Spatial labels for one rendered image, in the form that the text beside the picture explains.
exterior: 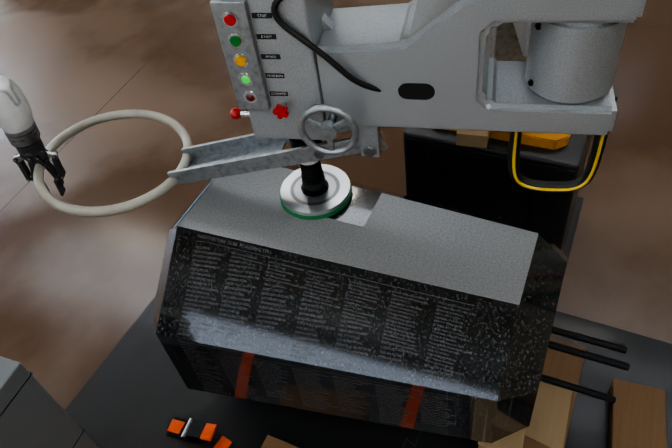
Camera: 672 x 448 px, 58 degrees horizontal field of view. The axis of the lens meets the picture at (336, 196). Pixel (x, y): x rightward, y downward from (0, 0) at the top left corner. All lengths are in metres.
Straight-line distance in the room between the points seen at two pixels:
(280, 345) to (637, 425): 1.21
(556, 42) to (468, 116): 0.25
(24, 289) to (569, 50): 2.59
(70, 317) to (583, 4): 2.40
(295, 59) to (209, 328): 0.84
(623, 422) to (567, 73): 1.30
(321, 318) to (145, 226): 1.65
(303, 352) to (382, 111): 0.70
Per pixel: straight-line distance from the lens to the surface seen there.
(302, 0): 1.32
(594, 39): 1.34
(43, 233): 3.40
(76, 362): 2.78
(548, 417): 2.12
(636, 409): 2.33
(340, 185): 1.80
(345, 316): 1.65
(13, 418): 1.85
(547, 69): 1.39
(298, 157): 1.65
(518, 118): 1.43
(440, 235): 1.68
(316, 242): 1.69
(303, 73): 1.42
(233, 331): 1.79
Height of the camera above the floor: 2.08
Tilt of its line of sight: 44 degrees down
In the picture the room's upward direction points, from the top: 9 degrees counter-clockwise
